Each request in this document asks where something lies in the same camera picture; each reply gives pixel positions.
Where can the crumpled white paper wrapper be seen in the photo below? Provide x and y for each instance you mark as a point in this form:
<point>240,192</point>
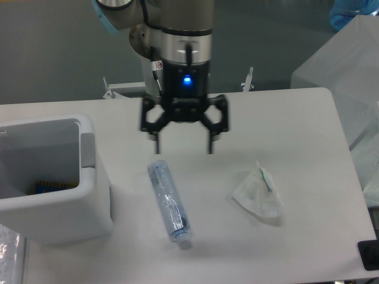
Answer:
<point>253,196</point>

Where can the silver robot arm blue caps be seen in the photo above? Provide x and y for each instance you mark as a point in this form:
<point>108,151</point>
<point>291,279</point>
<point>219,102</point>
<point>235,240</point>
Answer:
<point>176,38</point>

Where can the black device at edge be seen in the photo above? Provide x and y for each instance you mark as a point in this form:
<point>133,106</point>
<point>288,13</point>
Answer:
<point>368,251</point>

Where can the blue plastic bag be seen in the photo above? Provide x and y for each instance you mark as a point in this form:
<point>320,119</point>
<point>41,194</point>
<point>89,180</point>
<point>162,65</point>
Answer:
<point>343,12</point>

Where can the grey trash can push button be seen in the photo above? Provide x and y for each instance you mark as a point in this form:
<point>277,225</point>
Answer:
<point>88,150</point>

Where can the white trash can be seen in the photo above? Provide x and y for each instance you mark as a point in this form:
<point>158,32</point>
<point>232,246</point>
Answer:
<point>49,149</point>

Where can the crushed clear plastic bottle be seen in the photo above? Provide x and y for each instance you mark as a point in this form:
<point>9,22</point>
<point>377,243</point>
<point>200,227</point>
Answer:
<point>170,205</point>

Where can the yellow black item in bin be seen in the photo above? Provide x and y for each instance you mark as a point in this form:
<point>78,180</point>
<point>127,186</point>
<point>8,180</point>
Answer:
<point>46,187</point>

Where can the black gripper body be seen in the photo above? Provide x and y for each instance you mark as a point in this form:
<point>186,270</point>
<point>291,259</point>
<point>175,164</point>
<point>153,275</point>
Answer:
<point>185,90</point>

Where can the green stick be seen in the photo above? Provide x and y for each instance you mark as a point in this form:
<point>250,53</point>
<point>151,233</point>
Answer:
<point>269,189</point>

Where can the white base bracket frame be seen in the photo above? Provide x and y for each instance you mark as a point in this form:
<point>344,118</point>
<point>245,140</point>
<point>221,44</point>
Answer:
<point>137,89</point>

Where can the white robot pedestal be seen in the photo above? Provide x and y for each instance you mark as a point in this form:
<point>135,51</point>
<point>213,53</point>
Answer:
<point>151,80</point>

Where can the clear plastic sheet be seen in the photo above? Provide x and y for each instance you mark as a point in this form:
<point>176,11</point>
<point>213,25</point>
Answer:
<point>12,256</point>

